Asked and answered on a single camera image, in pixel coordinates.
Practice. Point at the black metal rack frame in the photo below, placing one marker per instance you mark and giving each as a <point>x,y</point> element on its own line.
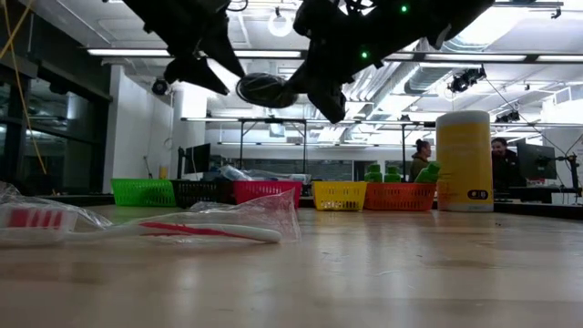
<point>273,120</point>

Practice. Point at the orange plastic basket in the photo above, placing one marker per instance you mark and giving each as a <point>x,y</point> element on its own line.
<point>401,197</point>

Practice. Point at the person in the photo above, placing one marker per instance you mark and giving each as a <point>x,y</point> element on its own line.
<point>419,161</point>
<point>503,164</point>

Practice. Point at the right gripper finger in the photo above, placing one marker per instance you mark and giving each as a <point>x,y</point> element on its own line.
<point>330,105</point>
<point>300,79</point>

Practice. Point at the green plastic basket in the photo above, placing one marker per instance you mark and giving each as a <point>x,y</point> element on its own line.
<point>143,192</point>

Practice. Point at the yellow plastic basket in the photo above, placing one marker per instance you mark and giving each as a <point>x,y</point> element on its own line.
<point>339,196</point>

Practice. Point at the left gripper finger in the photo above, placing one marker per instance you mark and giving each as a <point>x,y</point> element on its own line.
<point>225,50</point>
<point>196,75</point>

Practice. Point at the red plastic basket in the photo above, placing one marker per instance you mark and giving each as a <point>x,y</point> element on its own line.
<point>268,191</point>

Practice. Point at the black ceiling spotlight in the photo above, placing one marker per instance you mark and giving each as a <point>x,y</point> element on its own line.
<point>505,117</point>
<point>465,78</point>
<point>159,86</point>

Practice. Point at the small yellow object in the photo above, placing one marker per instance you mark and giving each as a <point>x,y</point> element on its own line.
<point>163,172</point>

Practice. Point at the black plastic basket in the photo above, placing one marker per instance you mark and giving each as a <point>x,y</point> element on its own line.
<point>202,193</point>

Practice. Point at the silver ventilation duct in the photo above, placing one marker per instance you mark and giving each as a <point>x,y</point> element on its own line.
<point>423,79</point>

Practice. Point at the red white toothbrush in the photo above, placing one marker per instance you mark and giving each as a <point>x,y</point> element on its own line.
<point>214,230</point>

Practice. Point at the black computer monitor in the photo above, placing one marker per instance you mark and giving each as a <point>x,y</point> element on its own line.
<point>536,160</point>
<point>198,157</point>

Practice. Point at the ceiling light strip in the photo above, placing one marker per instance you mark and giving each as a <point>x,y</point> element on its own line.
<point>558,58</point>
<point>268,54</point>
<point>473,57</point>
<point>127,52</point>

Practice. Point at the yellow canister white lid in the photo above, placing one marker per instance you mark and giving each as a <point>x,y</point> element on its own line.
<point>464,159</point>

